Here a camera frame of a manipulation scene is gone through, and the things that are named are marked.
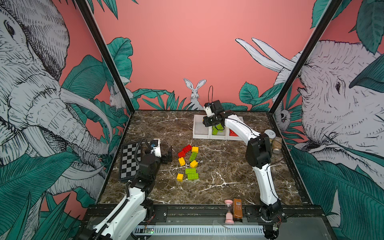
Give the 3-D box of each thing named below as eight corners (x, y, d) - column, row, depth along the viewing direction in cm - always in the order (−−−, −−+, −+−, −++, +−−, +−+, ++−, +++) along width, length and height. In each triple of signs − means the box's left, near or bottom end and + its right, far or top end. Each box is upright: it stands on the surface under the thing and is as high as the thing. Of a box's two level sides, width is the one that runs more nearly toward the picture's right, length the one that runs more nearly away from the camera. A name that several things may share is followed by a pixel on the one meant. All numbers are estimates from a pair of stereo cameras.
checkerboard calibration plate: (122, 181, 86) (119, 179, 83) (122, 148, 101) (120, 144, 97) (143, 175, 89) (141, 173, 85) (141, 143, 103) (139, 140, 100)
